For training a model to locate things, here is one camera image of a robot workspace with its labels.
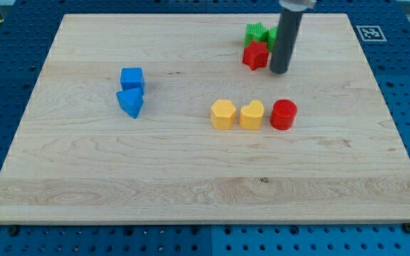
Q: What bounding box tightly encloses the red star block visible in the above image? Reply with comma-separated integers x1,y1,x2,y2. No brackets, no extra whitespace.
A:
242,41,269,70

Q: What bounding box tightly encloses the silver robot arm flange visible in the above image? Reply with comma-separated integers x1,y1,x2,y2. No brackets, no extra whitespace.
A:
278,0,317,11

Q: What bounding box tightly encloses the blue cube block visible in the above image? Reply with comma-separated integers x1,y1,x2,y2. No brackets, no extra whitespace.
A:
120,67,144,95

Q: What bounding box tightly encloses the green star block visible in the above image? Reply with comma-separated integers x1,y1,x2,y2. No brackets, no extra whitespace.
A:
245,23,269,46

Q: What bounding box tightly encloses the yellow hexagon block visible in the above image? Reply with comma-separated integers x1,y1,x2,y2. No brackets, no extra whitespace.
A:
211,100,236,130

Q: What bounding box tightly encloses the yellow heart block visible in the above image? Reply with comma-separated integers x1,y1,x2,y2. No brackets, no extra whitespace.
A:
239,100,264,130

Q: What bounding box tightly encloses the light wooden board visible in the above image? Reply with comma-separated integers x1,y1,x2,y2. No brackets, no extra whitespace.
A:
0,14,410,225

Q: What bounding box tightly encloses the red cylinder block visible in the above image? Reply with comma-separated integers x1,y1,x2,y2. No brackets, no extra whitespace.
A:
270,99,298,130

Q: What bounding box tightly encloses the blue triangle block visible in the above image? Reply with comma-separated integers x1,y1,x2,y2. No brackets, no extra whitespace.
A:
116,87,144,119

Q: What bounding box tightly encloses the green block behind rod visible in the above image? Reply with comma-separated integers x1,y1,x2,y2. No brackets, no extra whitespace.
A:
267,27,278,53

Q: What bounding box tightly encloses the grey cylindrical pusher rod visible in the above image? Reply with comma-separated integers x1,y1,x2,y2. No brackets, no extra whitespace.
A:
270,9,303,74

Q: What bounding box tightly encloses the white fiducial marker tag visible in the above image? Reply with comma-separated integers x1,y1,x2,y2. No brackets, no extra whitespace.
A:
357,25,387,42

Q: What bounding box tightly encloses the black bolt left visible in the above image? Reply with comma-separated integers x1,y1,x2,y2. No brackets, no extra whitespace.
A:
6,225,20,236

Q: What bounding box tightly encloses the black bolt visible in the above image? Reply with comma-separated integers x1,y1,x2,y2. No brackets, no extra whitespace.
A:
401,223,410,234
6,225,20,236

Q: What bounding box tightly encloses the black bolt right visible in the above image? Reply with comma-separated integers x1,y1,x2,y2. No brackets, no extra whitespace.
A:
401,223,410,234

